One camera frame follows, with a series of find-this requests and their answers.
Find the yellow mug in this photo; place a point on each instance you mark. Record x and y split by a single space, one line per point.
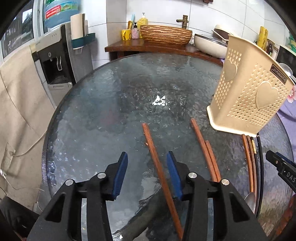
126 34

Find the blue water bottle jug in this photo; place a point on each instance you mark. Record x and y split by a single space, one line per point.
56 12

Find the beige perforated utensil holder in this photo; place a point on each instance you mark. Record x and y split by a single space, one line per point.
251 89

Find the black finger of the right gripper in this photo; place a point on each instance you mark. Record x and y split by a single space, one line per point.
285 171
286 159

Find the dark sauce bottle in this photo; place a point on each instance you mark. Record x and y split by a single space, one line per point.
269 48

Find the teal paper towel holder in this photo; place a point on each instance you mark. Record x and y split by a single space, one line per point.
83 41

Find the dark wooden counter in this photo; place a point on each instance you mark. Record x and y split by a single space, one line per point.
122 49

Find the woven brown basin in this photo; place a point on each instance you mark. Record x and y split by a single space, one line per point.
165 35

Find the yellow soap dispenser bottle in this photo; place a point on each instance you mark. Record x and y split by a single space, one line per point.
142 21

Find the round glass table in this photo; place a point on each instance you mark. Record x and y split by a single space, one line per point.
102 116

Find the bronze faucet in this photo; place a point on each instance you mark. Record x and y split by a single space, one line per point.
184 21

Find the black chopstick with gold band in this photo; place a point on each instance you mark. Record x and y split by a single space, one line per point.
253 146

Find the pink patterned small bottle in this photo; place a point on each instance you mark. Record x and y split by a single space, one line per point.
135 31

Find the white brown rice cooker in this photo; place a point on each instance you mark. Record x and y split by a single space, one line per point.
221 33

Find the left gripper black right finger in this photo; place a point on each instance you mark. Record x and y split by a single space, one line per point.
216 202

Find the beige hanging cloth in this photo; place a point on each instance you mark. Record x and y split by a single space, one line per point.
26 111

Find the yellow rolled mat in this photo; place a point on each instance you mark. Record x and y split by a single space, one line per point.
262 39

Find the black chopstick with silver band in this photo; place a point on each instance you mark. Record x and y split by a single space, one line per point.
261 166

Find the purple floral cloth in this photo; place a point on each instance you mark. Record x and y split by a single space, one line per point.
287 115

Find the white frying pan with lid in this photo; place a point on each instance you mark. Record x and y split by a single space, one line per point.
210 45

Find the metal spoon with brown handle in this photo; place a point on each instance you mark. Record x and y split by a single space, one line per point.
288 71

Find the brown chopstick near holder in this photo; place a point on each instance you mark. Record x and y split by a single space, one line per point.
249 163

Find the white water dispenser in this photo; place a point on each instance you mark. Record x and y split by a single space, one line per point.
58 65

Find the white microwave oven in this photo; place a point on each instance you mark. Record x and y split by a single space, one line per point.
287 56

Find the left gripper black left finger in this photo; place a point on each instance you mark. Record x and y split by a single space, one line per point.
61 218

